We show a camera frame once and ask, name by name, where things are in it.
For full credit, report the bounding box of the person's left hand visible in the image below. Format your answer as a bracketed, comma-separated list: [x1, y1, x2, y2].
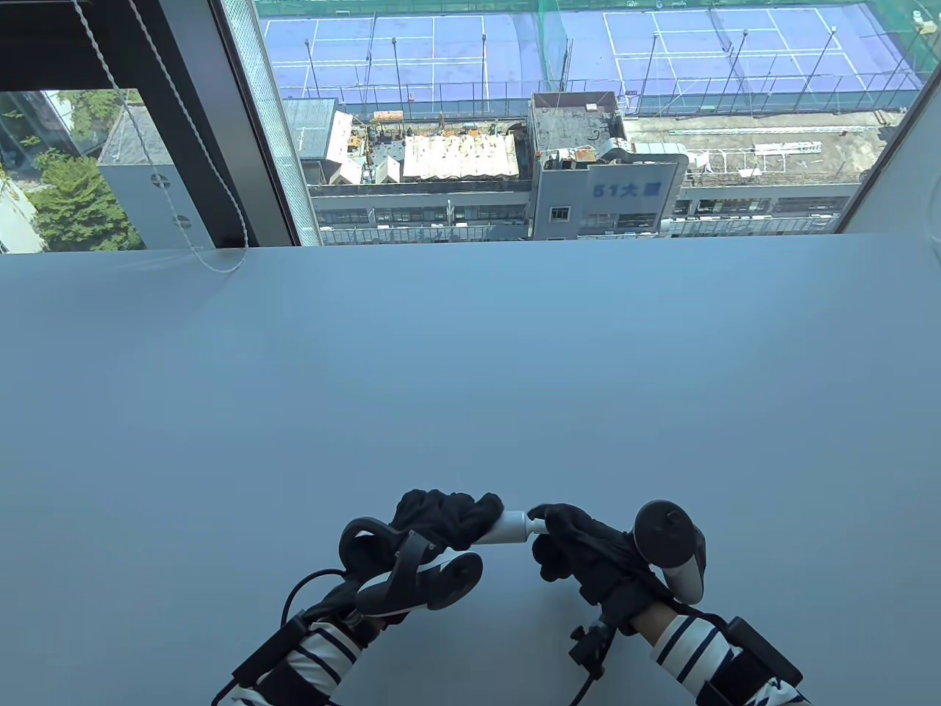
[346, 489, 506, 630]

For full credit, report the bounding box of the person's right hand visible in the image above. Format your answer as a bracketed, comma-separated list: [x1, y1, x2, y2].
[528, 504, 666, 638]

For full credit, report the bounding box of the white toothpaste tube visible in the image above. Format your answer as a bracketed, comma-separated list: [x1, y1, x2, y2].
[473, 510, 532, 546]

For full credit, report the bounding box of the person's right forearm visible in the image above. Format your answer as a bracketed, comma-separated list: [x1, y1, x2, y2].
[631, 599, 811, 706]

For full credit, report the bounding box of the person's left forearm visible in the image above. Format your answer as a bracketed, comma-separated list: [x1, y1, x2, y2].
[219, 614, 379, 706]

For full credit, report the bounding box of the black right hand controller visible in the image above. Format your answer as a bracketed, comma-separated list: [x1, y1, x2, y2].
[634, 500, 709, 606]

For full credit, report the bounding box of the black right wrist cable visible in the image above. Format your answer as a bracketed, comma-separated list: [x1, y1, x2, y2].
[565, 621, 617, 706]

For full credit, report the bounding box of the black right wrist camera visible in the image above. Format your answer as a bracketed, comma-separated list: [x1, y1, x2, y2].
[724, 618, 804, 689]

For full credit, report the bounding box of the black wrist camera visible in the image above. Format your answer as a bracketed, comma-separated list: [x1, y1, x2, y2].
[724, 618, 804, 689]
[231, 610, 310, 686]

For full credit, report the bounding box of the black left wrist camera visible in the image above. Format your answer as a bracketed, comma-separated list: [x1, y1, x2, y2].
[231, 610, 310, 686]

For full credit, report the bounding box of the white blind cord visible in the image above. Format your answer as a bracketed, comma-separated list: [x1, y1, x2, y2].
[74, 0, 250, 276]

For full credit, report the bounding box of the dark window frame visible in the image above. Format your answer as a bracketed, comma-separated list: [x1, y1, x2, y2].
[0, 0, 304, 252]

